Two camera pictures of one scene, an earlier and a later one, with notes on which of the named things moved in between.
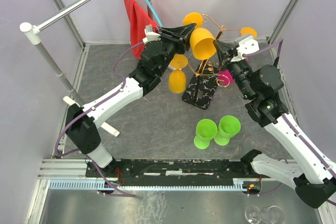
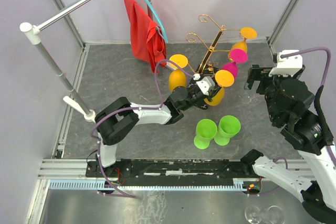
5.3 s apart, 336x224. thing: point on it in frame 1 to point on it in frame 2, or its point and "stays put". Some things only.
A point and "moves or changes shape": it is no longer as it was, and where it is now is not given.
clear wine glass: [268, 214] stays put
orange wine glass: [202, 40] to [223, 78]
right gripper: [222, 48] to [255, 72]
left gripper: [182, 44] to [207, 97]
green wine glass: [206, 129] stays put
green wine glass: [229, 126] stays put
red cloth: [138, 22] stays put
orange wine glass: [177, 78] stays put
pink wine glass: [225, 76] moves or changes shape
